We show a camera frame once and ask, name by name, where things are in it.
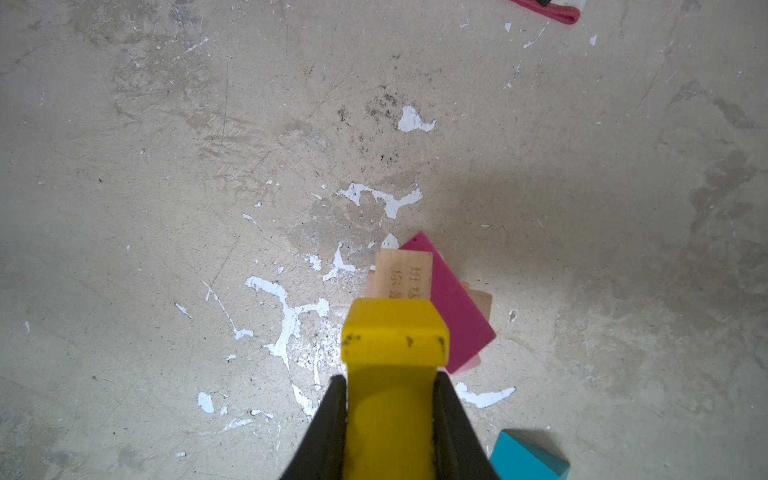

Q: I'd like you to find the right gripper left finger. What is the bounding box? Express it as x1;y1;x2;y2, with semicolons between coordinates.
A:
281;375;347;480

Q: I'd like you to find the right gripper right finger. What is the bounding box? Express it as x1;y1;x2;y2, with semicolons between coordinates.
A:
432;371;499;480

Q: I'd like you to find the teal block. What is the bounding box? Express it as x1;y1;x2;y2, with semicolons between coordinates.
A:
490;431;571;480

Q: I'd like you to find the light pink rectangular block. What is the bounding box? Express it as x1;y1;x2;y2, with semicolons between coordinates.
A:
454;354;482;374

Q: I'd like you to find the magenta block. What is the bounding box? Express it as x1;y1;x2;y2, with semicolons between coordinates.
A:
401;232;496;374

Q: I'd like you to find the yellow arch block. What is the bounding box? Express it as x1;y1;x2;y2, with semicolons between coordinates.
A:
341;298;450;479

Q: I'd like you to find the natural wood long block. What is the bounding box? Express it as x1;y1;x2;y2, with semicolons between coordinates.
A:
366;249;433;300

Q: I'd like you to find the white work glove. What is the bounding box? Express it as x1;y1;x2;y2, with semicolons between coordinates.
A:
511;0;586;25

